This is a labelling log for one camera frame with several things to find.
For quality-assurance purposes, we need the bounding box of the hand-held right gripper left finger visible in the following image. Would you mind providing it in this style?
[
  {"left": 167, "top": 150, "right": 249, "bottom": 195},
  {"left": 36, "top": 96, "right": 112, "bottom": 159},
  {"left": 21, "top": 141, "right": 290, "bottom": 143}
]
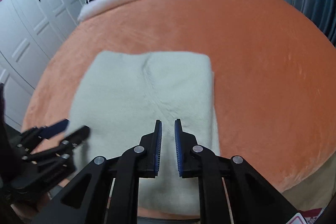
[{"left": 31, "top": 119, "right": 163, "bottom": 224}]

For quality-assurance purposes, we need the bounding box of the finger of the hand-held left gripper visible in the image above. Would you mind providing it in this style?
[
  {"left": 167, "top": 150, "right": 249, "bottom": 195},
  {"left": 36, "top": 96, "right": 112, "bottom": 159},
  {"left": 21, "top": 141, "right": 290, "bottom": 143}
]
[
  {"left": 25, "top": 126, "right": 91, "bottom": 161},
  {"left": 20, "top": 119, "right": 70, "bottom": 148}
]

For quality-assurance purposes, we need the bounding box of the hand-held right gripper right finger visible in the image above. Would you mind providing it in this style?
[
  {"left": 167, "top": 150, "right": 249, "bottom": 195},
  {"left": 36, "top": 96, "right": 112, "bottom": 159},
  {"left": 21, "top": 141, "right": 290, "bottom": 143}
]
[{"left": 174, "top": 118, "right": 302, "bottom": 224}]

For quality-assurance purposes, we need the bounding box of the cream knit cardigan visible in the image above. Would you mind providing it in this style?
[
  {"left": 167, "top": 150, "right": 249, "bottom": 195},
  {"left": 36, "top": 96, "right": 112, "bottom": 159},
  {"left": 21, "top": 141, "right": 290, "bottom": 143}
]
[{"left": 69, "top": 51, "right": 221, "bottom": 216}]

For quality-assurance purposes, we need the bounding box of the white wardrobe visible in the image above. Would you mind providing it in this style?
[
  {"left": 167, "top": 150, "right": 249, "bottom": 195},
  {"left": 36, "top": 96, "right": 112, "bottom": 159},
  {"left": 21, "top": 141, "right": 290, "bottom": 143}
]
[{"left": 0, "top": 0, "right": 86, "bottom": 132}]

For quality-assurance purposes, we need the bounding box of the orange plush blanket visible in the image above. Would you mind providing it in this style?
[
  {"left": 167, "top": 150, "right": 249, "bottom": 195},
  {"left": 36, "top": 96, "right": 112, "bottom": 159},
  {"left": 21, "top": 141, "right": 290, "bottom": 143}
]
[{"left": 21, "top": 0, "right": 336, "bottom": 220}]

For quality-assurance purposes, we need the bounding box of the floral patterned bag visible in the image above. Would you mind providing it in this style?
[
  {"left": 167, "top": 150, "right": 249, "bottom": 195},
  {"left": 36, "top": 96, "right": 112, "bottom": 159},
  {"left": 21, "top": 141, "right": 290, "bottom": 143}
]
[{"left": 286, "top": 210, "right": 323, "bottom": 224}]

